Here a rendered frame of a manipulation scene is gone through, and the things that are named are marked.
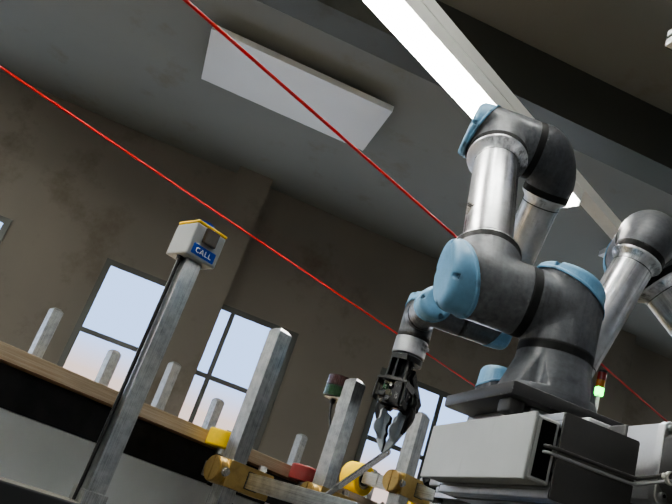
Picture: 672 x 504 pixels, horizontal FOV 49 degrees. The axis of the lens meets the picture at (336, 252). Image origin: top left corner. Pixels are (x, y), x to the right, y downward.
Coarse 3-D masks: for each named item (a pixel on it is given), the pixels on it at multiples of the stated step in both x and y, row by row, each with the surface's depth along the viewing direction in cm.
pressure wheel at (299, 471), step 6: (294, 468) 165; (300, 468) 164; (306, 468) 164; (312, 468) 164; (294, 474) 164; (300, 474) 163; (306, 474) 163; (312, 474) 164; (294, 480) 169; (300, 480) 163; (306, 480) 163; (312, 480) 163
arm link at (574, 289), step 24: (552, 264) 115; (552, 288) 111; (576, 288) 111; (600, 288) 113; (528, 312) 110; (552, 312) 110; (576, 312) 110; (600, 312) 112; (528, 336) 112; (552, 336) 109; (576, 336) 109
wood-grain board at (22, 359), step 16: (0, 352) 125; (16, 352) 127; (16, 368) 133; (32, 368) 129; (48, 368) 131; (64, 368) 133; (64, 384) 133; (80, 384) 135; (96, 384) 137; (96, 400) 141; (112, 400) 139; (144, 416) 144; (160, 416) 146; (176, 416) 149; (176, 432) 150; (192, 432) 151; (208, 432) 154; (256, 464) 162; (272, 464) 165; (288, 464) 169; (352, 496) 182
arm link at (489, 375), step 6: (486, 366) 144; (492, 366) 143; (498, 366) 143; (480, 372) 145; (486, 372) 143; (492, 372) 142; (498, 372) 142; (504, 372) 142; (480, 378) 144; (486, 378) 142; (492, 378) 142; (498, 378) 141; (480, 384) 143; (486, 384) 142; (492, 384) 141
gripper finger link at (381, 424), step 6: (384, 408) 161; (384, 414) 161; (378, 420) 159; (384, 420) 161; (390, 420) 161; (378, 426) 159; (384, 426) 160; (378, 432) 159; (384, 432) 160; (378, 438) 160; (384, 438) 160; (378, 444) 159
